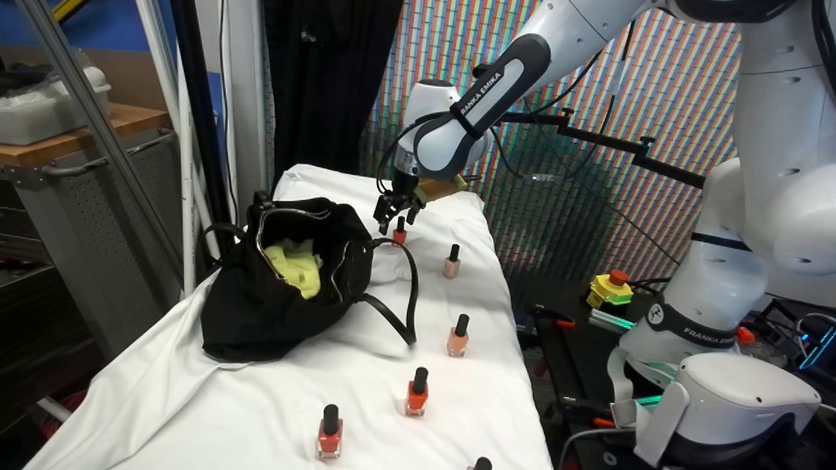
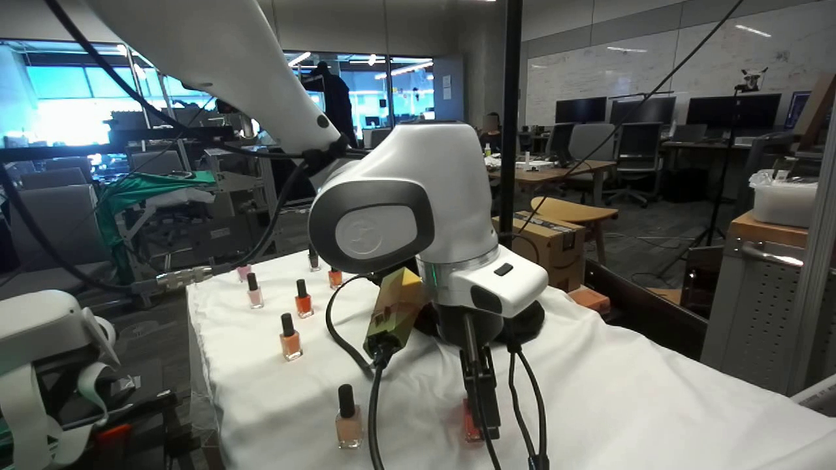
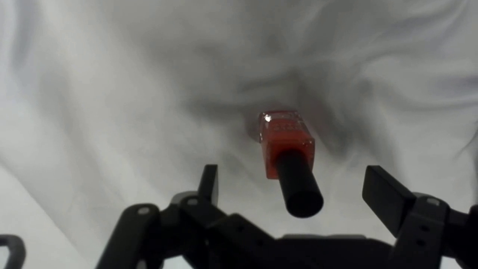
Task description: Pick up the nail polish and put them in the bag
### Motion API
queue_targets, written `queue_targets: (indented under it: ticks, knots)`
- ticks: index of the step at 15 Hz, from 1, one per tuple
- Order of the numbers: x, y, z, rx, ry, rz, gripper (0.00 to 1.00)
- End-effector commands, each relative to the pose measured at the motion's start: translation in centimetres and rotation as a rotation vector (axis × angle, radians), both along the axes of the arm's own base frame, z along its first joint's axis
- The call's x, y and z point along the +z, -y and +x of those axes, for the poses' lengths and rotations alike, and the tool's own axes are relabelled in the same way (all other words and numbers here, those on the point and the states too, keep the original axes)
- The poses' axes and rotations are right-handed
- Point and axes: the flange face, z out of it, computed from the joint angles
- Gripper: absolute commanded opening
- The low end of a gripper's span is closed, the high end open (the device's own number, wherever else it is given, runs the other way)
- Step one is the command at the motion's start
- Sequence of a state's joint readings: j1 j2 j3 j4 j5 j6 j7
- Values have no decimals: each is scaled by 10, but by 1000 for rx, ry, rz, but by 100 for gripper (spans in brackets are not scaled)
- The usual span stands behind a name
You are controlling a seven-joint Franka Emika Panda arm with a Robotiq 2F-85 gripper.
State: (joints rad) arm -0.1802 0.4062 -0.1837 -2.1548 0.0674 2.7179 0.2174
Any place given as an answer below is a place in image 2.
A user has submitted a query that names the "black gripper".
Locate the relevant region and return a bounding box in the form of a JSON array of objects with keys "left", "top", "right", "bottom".
[{"left": 437, "top": 303, "right": 505, "bottom": 444}]

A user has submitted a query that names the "nude beige nail polish bottle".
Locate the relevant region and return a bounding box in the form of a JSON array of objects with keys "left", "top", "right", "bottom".
[{"left": 334, "top": 382, "right": 366, "bottom": 453}]

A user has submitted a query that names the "peach nail polish bottle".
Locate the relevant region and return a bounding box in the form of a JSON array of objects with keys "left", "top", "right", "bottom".
[{"left": 276, "top": 312, "right": 305, "bottom": 363}]

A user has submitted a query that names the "orange block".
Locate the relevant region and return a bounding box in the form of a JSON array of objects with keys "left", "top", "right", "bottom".
[{"left": 566, "top": 286, "right": 614, "bottom": 316}]

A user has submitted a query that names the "large cardboard box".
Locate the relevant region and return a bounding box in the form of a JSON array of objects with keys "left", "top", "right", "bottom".
[{"left": 509, "top": 213, "right": 587, "bottom": 294}]

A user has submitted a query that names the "white tablecloth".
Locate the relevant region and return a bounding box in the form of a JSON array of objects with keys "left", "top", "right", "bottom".
[{"left": 182, "top": 245, "right": 836, "bottom": 470}]

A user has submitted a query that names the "low wooden table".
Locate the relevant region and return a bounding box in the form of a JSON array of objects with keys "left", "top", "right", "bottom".
[{"left": 527, "top": 197, "right": 622, "bottom": 265}]

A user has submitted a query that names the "wooden meeting table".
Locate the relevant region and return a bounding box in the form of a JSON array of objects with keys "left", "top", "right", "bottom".
[{"left": 497, "top": 154, "right": 617, "bottom": 209}]

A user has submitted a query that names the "seated person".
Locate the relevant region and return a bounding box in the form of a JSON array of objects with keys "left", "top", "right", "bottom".
[{"left": 480, "top": 110, "right": 505, "bottom": 157}]

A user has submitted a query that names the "grey office chair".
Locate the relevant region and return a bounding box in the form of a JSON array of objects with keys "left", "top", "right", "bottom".
[{"left": 570, "top": 121, "right": 617, "bottom": 164}]

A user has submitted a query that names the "grey cabinet with wooden top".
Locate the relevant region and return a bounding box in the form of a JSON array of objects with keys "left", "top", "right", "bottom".
[{"left": 699, "top": 209, "right": 817, "bottom": 389}]

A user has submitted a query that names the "black office chair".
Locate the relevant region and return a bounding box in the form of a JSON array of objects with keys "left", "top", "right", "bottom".
[{"left": 608, "top": 123, "right": 664, "bottom": 209}]

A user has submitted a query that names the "black computer monitor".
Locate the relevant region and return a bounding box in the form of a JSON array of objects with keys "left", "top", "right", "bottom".
[
  {"left": 554, "top": 96, "right": 608, "bottom": 126},
  {"left": 608, "top": 96, "right": 676, "bottom": 130},
  {"left": 684, "top": 93, "right": 783, "bottom": 133}
]

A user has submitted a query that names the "black vertical pole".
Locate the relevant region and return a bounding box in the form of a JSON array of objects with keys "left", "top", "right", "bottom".
[{"left": 498, "top": 0, "right": 526, "bottom": 251}]

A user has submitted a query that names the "black tripod stand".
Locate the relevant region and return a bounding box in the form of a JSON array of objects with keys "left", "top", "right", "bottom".
[{"left": 654, "top": 66, "right": 771, "bottom": 281}]

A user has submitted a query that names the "white plastic bin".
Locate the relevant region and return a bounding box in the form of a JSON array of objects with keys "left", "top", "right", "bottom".
[{"left": 746, "top": 168, "right": 823, "bottom": 230}]

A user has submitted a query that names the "white rounded machine housing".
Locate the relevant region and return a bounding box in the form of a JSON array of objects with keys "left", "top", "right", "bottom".
[{"left": 0, "top": 287, "right": 143, "bottom": 470}]

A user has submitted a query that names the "grey padded chair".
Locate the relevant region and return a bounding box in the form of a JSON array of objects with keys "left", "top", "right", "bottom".
[{"left": 0, "top": 180, "right": 113, "bottom": 303}]

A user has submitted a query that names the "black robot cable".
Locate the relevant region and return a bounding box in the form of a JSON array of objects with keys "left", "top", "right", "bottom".
[
  {"left": 364, "top": 343, "right": 392, "bottom": 470},
  {"left": 505, "top": 341, "right": 554, "bottom": 470}
]

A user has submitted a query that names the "black handbag with strap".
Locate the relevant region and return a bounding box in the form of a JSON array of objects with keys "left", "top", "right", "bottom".
[{"left": 324, "top": 273, "right": 548, "bottom": 378}]

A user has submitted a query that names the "aluminium frame post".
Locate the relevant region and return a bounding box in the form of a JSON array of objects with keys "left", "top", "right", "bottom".
[{"left": 780, "top": 86, "right": 836, "bottom": 412}]

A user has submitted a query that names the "green cable bundle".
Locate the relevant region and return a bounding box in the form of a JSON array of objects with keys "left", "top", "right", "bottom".
[{"left": 91, "top": 168, "right": 220, "bottom": 283}]

